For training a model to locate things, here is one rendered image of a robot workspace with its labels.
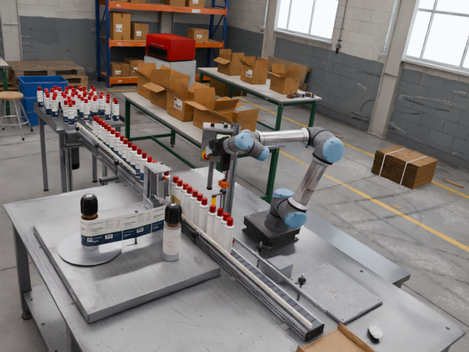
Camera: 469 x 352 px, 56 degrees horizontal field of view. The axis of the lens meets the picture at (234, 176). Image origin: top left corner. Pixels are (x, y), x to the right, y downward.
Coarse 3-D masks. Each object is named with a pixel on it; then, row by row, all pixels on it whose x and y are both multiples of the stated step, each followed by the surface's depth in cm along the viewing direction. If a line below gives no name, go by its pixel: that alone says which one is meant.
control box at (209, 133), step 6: (204, 126) 230; (216, 126) 233; (222, 126) 234; (228, 126) 235; (204, 132) 230; (210, 132) 230; (222, 132) 230; (228, 132) 230; (204, 138) 231; (210, 138) 231; (204, 144) 232; (204, 150) 234; (216, 156) 235
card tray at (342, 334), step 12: (324, 336) 189; (336, 336) 190; (348, 336) 190; (300, 348) 177; (312, 348) 182; (324, 348) 183; (336, 348) 184; (348, 348) 184; (360, 348) 185; (372, 348) 181
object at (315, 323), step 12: (192, 228) 250; (204, 240) 241; (264, 276) 216; (276, 288) 208; (276, 300) 200; (288, 300) 202; (288, 312) 194; (300, 312) 195; (300, 324) 188; (312, 324) 189
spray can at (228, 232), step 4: (228, 220) 222; (232, 220) 223; (228, 224) 223; (232, 224) 224; (224, 228) 225; (228, 228) 223; (232, 228) 224; (224, 232) 225; (228, 232) 224; (232, 232) 225; (224, 236) 226; (228, 236) 225; (232, 236) 226; (224, 240) 227; (228, 240) 226; (224, 244) 227; (228, 244) 227; (224, 248) 228; (228, 248) 228; (228, 252) 229
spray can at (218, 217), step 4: (220, 208) 232; (220, 212) 230; (216, 216) 232; (220, 216) 231; (216, 220) 232; (220, 220) 231; (216, 224) 233; (220, 224) 232; (216, 228) 234; (216, 232) 234; (216, 236) 235; (216, 240) 236
